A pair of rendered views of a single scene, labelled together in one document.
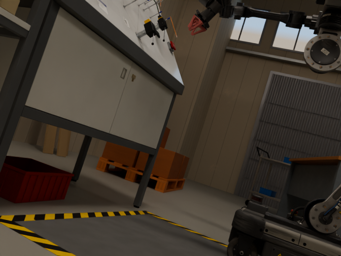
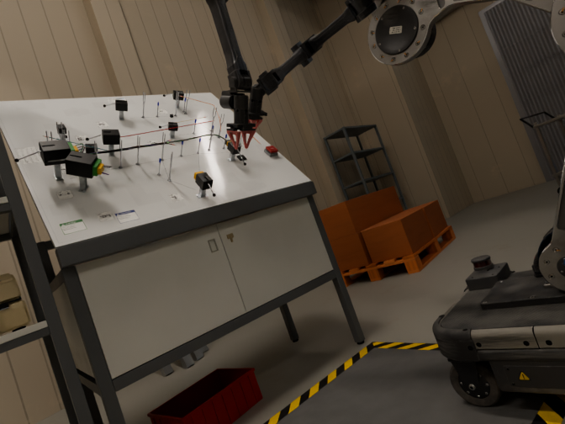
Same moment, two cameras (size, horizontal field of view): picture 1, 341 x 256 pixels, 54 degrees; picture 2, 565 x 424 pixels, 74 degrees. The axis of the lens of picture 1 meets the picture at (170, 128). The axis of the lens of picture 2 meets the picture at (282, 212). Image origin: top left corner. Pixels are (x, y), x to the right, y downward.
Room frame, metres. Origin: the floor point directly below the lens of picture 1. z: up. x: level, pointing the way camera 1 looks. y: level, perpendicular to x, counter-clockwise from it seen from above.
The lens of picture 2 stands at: (0.42, -0.64, 0.66)
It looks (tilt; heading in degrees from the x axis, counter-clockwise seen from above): 3 degrees up; 25
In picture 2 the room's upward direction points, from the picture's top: 20 degrees counter-clockwise
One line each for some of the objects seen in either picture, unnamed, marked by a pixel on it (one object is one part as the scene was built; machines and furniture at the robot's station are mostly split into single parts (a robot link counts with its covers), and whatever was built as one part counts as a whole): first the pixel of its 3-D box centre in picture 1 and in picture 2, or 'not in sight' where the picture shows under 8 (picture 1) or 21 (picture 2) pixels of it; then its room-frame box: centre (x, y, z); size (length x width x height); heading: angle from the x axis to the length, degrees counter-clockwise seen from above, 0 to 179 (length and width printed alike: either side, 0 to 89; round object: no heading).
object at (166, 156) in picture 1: (153, 151); (387, 226); (4.22, 0.11, 0.37); 1.27 x 0.90 x 0.75; 161
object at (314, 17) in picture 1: (312, 22); not in sight; (2.01, -0.64, 1.45); 0.09 x 0.08 x 0.12; 161
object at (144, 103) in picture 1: (145, 110); (279, 249); (1.98, 0.17, 0.60); 0.55 x 0.03 x 0.39; 154
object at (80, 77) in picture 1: (87, 79); (169, 292); (1.49, 0.42, 0.60); 0.55 x 0.02 x 0.39; 154
